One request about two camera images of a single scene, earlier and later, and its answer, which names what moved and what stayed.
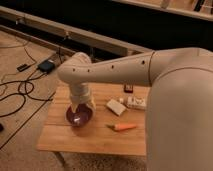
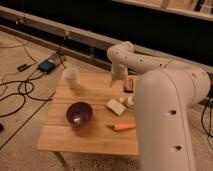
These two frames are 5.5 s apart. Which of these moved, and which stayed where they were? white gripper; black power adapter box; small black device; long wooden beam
Moved: white gripper
Stayed: long wooden beam; black power adapter box; small black device
